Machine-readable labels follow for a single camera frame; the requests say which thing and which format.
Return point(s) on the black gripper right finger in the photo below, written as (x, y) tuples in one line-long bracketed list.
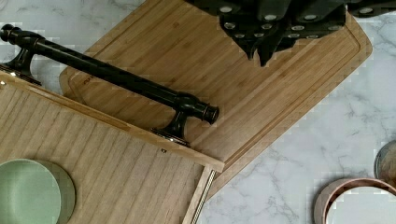
[(310, 19)]

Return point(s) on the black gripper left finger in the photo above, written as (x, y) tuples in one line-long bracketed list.
[(254, 25)]

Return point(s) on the black drawer handle bar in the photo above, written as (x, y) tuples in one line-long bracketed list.
[(186, 105)]

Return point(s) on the wooden drawer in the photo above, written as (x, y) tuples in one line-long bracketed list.
[(122, 173)]

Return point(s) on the bamboo cutting board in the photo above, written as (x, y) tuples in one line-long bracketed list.
[(182, 48)]

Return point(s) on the glass jar with metal rim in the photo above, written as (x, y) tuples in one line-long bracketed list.
[(385, 163)]

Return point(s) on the pink rimmed white bowl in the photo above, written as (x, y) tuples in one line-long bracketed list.
[(356, 201)]

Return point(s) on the green plate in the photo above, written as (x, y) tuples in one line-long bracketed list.
[(35, 192)]

